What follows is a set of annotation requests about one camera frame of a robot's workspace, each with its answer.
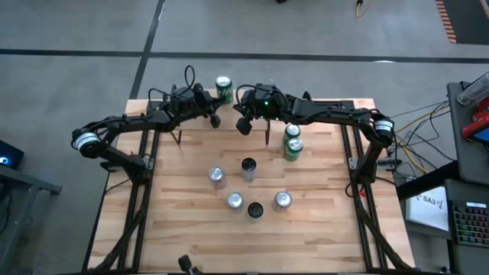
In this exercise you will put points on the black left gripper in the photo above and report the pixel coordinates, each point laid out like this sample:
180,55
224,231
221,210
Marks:
187,105

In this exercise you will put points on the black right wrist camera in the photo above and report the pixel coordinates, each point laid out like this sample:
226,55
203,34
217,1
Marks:
244,127

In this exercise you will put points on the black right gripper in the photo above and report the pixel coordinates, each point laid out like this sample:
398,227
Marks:
267,103

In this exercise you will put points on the black cylindrical device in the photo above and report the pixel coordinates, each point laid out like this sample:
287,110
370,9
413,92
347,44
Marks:
186,263

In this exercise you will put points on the green Sprite can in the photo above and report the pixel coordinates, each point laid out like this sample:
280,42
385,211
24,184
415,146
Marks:
292,130
224,91
293,151

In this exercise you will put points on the red tool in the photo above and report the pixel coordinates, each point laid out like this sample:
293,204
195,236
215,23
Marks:
477,122

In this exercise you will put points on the black computer keyboard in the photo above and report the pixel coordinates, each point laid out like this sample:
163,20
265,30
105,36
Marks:
470,225

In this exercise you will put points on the grey desk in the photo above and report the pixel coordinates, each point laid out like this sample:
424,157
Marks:
471,160

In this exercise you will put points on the grey metal side table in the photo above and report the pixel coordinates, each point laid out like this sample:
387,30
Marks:
23,181

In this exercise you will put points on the black desk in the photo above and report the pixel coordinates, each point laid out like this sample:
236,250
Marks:
420,182

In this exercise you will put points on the wooden shelf with black frame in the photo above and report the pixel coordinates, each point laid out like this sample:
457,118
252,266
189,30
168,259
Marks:
227,114

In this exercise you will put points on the black computer with blue lights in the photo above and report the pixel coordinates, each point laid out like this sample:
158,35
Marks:
11,154

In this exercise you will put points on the black aluminium table frame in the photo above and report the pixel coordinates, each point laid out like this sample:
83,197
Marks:
347,104

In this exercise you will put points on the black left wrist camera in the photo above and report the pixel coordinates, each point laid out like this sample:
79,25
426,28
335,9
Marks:
200,91

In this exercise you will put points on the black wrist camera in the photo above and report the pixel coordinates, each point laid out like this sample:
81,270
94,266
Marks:
200,91
244,127

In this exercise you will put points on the white cylindrical can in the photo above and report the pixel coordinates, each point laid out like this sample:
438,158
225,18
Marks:
473,91

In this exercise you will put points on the silver Diet Coke can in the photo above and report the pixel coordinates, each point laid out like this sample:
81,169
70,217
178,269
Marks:
216,175
283,199
235,200

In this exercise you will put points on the black caster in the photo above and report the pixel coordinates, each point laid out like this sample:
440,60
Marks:
281,1

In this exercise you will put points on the grey metal bracket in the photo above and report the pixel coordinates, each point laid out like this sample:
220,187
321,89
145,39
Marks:
353,163

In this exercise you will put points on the white SA3 sign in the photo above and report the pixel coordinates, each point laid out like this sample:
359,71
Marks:
428,210

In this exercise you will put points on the black mat with orange stripes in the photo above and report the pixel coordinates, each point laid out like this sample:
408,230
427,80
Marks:
470,19

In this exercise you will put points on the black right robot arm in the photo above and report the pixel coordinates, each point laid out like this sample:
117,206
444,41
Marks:
336,114

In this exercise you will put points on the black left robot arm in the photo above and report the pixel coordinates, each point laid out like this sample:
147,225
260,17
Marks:
126,122

